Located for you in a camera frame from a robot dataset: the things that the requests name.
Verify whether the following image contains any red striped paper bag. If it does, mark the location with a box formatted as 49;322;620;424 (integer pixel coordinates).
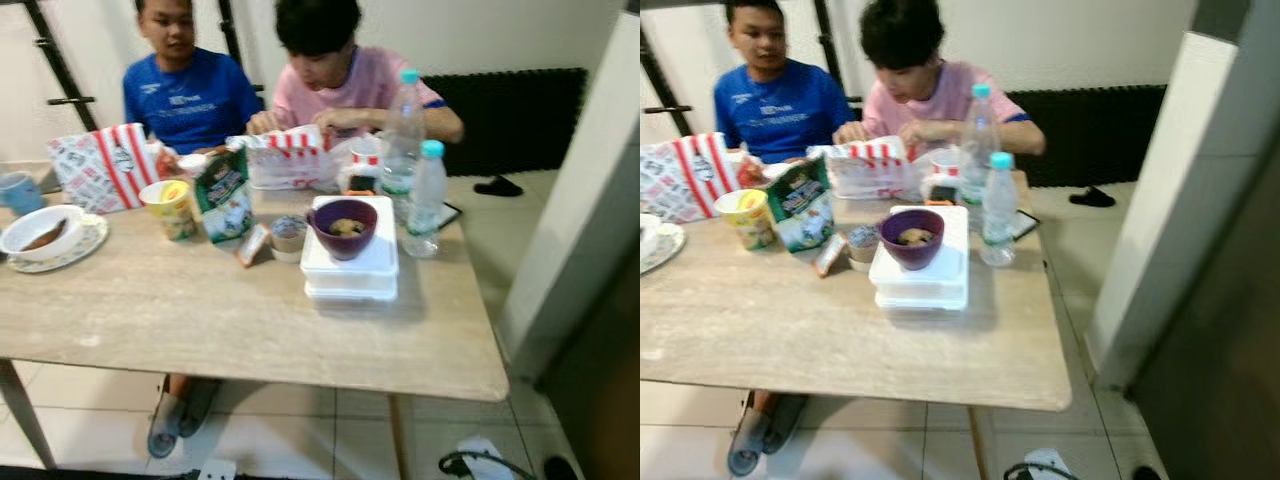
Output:
47;123;161;215
640;132;741;225

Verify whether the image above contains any blue mug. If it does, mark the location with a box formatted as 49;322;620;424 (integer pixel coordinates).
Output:
0;172;46;218

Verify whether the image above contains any white foam food box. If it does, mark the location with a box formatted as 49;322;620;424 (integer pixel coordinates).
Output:
303;278;399;304
300;195;400;286
868;205;970;294
873;288;969;313

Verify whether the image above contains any grey fridge cabinet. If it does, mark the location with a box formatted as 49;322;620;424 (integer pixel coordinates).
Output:
1130;0;1280;480
543;228;641;480

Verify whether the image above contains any small foil-lidded cup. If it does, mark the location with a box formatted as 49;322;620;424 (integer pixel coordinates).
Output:
270;215;308;264
846;224;881;273

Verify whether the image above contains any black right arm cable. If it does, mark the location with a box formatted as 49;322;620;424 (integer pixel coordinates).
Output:
1004;460;1097;480
438;450;536;480

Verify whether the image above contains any small brown sauce packet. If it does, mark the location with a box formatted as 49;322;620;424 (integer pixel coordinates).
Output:
236;224;269;268
812;233;849;278

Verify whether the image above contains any yellow instant noodle cup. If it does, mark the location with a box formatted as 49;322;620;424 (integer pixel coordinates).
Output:
713;188;778;251
138;178;199;243

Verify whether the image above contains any beige stone-look dining table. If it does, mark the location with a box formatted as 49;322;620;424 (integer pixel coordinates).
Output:
0;160;511;480
640;170;1073;480

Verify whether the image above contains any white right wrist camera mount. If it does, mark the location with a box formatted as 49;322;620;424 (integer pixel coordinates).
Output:
1022;448;1076;480
455;437;516;480

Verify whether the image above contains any patterned white plate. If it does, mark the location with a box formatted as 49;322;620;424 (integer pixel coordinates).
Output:
640;222;687;276
5;213;110;275

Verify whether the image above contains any tall clear water bottle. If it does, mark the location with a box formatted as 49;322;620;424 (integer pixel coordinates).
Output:
958;83;1003;211
382;68;427;223

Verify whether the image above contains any red striped food box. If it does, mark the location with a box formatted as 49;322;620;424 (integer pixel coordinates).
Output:
228;125;336;191
808;135;916;199

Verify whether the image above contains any purple bowl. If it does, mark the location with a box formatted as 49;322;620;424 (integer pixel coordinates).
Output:
307;198;379;262
878;208;946;271

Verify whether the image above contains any small clear water bottle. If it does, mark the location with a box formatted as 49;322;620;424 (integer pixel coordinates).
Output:
405;140;448;259
980;152;1019;268

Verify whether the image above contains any person in pink shirt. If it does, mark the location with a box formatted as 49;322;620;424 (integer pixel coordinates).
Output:
245;0;466;146
835;0;1048;159

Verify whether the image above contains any green snack bag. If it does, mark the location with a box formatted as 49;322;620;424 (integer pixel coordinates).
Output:
765;157;836;254
193;148;254;246

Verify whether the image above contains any black foam wall panel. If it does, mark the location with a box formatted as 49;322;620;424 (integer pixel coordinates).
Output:
1005;85;1168;189
420;67;589;179

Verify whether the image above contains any white red paper cup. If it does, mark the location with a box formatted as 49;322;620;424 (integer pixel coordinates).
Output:
925;148;963;199
345;135;386;191

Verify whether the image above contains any grey slipper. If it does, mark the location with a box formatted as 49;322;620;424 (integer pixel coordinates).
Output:
148;390;187;459
180;378;222;437
727;400;767;477
760;393;807;447

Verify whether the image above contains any person in blue shirt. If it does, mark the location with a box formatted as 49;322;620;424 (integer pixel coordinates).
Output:
122;0;266;156
713;0;856;164

